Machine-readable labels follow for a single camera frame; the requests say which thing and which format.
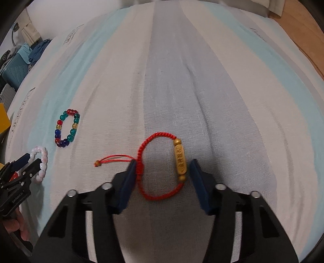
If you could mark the person's left hand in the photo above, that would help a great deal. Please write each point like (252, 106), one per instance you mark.
(17, 225)

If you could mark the tied beige curtain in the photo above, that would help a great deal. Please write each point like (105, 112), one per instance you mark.
(27, 32)

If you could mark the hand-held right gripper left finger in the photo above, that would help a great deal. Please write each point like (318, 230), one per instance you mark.
(126, 189)

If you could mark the wide beige curtain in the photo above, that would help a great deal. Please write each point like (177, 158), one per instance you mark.
(277, 7)

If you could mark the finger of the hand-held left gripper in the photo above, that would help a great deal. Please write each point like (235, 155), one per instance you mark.
(31, 169)
(21, 160)

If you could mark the striped bed sheet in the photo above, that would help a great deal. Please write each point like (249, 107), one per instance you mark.
(177, 75)

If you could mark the teal ribbed suitcase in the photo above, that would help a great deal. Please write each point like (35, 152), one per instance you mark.
(15, 68)

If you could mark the dark blue clothing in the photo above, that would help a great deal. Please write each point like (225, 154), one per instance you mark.
(40, 49)

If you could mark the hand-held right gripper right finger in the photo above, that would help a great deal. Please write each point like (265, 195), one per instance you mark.
(202, 192)

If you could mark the grey suitcase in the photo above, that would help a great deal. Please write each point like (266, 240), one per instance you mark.
(6, 94)

